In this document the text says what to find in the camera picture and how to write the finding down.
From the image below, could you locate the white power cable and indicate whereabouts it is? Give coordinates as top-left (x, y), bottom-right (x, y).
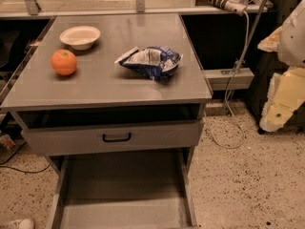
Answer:
top-left (203, 10), bottom-right (251, 150)

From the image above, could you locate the white shoe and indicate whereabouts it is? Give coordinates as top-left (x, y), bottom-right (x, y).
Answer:
top-left (0, 219), bottom-right (35, 229)

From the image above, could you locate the blue white chip bag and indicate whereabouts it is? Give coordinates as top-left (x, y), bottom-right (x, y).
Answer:
top-left (115, 46), bottom-right (183, 80)

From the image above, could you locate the dark grey cabinet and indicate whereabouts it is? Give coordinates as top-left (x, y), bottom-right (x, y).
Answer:
top-left (246, 0), bottom-right (305, 123)

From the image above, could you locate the black floor cable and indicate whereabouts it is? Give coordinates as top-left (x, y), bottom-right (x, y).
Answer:
top-left (0, 141), bottom-right (51, 175)

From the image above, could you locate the white power strip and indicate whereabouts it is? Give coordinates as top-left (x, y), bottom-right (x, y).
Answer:
top-left (204, 0), bottom-right (246, 16)

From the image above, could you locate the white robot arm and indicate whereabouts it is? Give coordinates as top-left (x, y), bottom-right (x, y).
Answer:
top-left (257, 0), bottom-right (305, 132)

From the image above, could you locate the orange fruit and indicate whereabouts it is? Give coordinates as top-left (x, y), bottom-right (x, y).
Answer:
top-left (51, 50), bottom-right (77, 75)

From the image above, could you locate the grey drawer cabinet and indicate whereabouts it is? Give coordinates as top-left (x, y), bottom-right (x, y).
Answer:
top-left (1, 13), bottom-right (212, 171)

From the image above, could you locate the grey drawer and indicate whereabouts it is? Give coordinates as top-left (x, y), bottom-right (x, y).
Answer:
top-left (46, 150), bottom-right (198, 229)
top-left (22, 121), bottom-right (203, 156)

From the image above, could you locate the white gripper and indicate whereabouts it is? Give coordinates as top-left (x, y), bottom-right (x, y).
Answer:
top-left (259, 68), bottom-right (305, 132)

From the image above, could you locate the white bowl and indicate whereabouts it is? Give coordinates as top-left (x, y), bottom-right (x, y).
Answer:
top-left (59, 26), bottom-right (100, 51)

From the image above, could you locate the grey top drawer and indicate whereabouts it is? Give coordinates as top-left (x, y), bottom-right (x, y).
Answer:
top-left (22, 121), bottom-right (203, 156)

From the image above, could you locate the grey back shelf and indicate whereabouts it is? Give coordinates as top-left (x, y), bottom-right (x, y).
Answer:
top-left (0, 0), bottom-right (275, 19)

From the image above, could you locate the grey metal rail beam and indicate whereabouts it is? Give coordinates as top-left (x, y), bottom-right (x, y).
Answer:
top-left (204, 68), bottom-right (254, 91)

